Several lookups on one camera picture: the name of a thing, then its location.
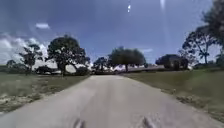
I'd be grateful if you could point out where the broad dark tree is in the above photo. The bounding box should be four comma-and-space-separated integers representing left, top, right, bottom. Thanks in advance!
108, 46, 148, 73

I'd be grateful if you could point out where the dark bush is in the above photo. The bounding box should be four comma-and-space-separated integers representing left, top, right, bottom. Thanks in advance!
34, 65, 54, 75
74, 66, 90, 77

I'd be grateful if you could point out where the pale concrete path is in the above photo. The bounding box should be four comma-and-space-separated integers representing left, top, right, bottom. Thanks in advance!
0, 74, 224, 128

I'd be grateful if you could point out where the big spreading tree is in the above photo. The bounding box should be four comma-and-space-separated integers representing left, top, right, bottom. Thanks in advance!
45, 34, 91, 77

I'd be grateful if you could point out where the low dark tree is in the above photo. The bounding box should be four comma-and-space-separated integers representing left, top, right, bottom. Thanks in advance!
154, 53, 190, 71

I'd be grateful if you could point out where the robot's own part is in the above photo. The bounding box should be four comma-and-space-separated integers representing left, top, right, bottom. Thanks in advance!
73, 118, 87, 128
141, 116, 158, 128

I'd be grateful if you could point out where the green grass field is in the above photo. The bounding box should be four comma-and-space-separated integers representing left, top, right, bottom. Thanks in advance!
0, 72, 91, 114
121, 68, 224, 124

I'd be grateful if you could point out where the thin dark tree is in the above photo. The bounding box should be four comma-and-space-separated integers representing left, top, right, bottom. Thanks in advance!
18, 43, 44, 74

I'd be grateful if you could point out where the tall dark tree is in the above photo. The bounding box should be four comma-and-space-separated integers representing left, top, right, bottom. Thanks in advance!
178, 25, 218, 66
201, 0, 224, 46

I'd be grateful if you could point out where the distant tree line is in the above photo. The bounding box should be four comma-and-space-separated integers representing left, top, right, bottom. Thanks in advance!
0, 59, 24, 75

